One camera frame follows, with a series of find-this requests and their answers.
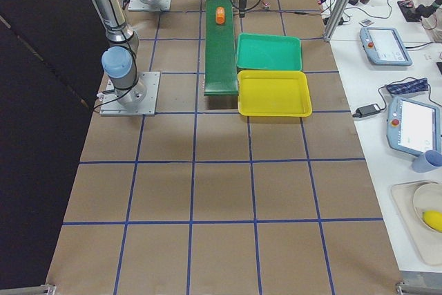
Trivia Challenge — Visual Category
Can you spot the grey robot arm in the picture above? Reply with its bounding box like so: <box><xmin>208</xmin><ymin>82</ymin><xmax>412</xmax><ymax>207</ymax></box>
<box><xmin>92</xmin><ymin>0</ymin><xmax>146</xmax><ymax>106</ymax></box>

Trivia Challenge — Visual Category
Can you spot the orange cylinder marked 4680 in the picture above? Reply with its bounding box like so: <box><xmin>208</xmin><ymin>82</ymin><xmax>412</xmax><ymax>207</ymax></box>
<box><xmin>215</xmin><ymin>6</ymin><xmax>225</xmax><ymax>25</ymax></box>

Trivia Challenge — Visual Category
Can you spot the green plastic tray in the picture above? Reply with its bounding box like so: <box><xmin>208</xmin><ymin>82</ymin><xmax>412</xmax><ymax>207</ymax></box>
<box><xmin>236</xmin><ymin>32</ymin><xmax>302</xmax><ymax>70</ymax></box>

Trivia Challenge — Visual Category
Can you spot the green conveyor belt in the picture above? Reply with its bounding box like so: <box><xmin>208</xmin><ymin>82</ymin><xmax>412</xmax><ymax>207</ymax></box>
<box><xmin>204</xmin><ymin>0</ymin><xmax>238</xmax><ymax>96</ymax></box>

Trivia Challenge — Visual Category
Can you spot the yellow plastic tray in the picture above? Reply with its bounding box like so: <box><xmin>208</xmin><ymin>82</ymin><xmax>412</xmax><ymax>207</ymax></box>
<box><xmin>238</xmin><ymin>70</ymin><xmax>312</xmax><ymax>117</ymax></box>

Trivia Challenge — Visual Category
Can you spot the far blue teach pendant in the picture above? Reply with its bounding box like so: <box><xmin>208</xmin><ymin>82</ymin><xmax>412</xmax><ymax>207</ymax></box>
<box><xmin>359</xmin><ymin>27</ymin><xmax>412</xmax><ymax>67</ymax></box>

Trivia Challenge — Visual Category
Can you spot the blue teach pendant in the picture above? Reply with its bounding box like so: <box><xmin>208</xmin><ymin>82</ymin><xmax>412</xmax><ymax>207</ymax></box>
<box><xmin>359</xmin><ymin>27</ymin><xmax>412</xmax><ymax>67</ymax></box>
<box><xmin>386</xmin><ymin>96</ymin><xmax>441</xmax><ymax>156</ymax></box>

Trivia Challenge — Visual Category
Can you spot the black power adapter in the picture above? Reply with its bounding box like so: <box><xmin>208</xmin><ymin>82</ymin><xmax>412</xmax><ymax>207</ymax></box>
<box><xmin>352</xmin><ymin>104</ymin><xmax>382</xmax><ymax>118</ymax></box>

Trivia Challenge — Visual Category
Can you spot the blue plaid cloth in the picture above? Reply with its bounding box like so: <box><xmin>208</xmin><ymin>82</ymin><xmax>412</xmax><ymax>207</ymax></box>
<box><xmin>385</xmin><ymin>78</ymin><xmax>430</xmax><ymax>95</ymax></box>

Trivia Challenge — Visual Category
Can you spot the near blue teach pendant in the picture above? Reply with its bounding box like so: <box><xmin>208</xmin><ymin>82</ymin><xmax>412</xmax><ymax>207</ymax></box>
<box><xmin>386</xmin><ymin>96</ymin><xmax>441</xmax><ymax>156</ymax></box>

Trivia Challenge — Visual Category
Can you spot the blue cup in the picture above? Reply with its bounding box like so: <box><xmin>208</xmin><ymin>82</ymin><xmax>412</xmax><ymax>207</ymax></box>
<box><xmin>411</xmin><ymin>150</ymin><xmax>441</xmax><ymax>173</ymax></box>

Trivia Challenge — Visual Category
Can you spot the beige bowl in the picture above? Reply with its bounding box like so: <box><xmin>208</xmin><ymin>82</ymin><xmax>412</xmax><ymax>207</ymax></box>
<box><xmin>412</xmin><ymin>183</ymin><xmax>441</xmax><ymax>231</ymax></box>

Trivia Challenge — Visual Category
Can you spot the yellow lemon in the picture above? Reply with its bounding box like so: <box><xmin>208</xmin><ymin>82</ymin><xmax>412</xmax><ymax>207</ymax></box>
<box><xmin>422</xmin><ymin>210</ymin><xmax>442</xmax><ymax>232</ymax></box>

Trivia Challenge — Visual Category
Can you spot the beige tray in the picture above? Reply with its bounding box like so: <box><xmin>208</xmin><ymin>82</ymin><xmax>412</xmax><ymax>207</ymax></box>
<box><xmin>391</xmin><ymin>180</ymin><xmax>441</xmax><ymax>267</ymax></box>

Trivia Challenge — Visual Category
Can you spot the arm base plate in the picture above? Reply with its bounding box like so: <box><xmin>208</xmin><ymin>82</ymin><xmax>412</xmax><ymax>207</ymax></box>
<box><xmin>127</xmin><ymin>0</ymin><xmax>171</xmax><ymax>12</ymax></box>
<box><xmin>99</xmin><ymin>71</ymin><xmax>160</xmax><ymax>116</ymax></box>

